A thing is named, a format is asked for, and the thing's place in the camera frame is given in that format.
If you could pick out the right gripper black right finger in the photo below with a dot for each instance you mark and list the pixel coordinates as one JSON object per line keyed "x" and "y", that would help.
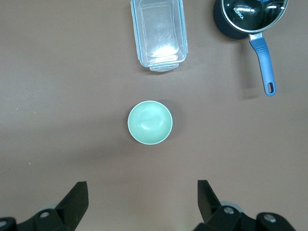
{"x": 211, "y": 211}

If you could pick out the glass pot lid blue knob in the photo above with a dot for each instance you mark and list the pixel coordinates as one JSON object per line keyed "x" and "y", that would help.
{"x": 255, "y": 14}

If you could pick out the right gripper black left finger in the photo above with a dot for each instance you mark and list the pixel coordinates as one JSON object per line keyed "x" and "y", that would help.
{"x": 65, "y": 211}

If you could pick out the green bowl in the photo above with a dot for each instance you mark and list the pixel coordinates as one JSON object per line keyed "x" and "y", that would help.
{"x": 150, "y": 122}

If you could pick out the clear plastic food container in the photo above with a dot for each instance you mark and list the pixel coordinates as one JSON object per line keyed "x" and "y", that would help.
{"x": 158, "y": 31}

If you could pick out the brown table cover mat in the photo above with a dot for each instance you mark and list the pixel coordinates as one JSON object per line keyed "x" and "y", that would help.
{"x": 72, "y": 96}

